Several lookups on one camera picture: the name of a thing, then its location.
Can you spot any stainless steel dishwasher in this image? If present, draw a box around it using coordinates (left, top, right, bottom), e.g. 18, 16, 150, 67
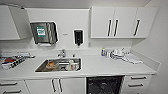
86, 75, 125, 94

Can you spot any black soap dispenser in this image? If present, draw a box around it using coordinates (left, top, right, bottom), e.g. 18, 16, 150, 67
73, 29, 84, 47

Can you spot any blue white bottle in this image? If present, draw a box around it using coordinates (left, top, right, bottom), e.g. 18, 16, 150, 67
101, 47, 107, 57

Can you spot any white mug red print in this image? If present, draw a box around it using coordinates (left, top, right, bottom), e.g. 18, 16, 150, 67
68, 59, 78, 71

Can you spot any chrome faucet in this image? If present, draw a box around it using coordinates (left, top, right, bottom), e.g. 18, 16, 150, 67
57, 48, 68, 59

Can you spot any small white bottle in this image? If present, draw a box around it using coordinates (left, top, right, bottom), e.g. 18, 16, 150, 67
106, 49, 111, 58

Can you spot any clear container orange food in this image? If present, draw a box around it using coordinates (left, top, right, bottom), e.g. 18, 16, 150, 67
45, 60, 58, 71

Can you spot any white two-door base cabinet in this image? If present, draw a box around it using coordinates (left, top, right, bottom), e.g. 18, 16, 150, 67
24, 77, 87, 94

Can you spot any steel paper towel dispenser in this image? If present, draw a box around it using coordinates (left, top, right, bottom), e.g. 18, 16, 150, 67
29, 21, 59, 46

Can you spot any steel sink basin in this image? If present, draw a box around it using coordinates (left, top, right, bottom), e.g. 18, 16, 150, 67
34, 57, 83, 73

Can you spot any white wall outlet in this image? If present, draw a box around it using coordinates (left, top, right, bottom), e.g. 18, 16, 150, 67
88, 42, 94, 49

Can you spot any small wall label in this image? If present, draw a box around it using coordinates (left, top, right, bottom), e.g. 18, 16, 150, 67
63, 31, 70, 36

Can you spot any dark cabinet door handle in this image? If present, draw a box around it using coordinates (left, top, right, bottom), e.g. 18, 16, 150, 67
113, 18, 120, 38
132, 18, 141, 37
106, 18, 113, 38

